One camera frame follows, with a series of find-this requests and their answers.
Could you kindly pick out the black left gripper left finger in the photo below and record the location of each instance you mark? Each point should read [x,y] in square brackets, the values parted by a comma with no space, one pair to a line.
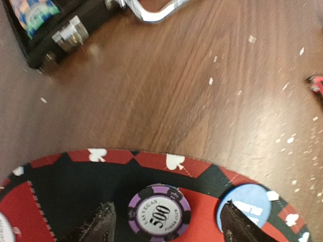
[99,227]

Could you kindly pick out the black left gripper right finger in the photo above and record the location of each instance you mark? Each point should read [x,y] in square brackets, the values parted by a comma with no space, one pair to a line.
[236,226]

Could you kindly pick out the blue small blind button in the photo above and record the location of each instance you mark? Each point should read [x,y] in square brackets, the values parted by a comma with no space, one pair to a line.
[251,199]

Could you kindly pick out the purple 500 poker chip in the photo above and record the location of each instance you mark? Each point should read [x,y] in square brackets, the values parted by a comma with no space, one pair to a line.
[159,212]

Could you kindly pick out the clear dealer button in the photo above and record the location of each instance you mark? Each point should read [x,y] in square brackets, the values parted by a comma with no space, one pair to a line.
[6,230]

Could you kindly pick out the round red black poker mat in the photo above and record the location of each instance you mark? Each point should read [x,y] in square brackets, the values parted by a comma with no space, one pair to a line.
[47,198]

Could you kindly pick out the red black triangle card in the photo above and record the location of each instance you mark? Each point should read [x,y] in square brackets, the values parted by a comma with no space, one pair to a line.
[315,82]

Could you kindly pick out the black poker chip case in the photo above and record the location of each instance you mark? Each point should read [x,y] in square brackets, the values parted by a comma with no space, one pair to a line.
[47,31]

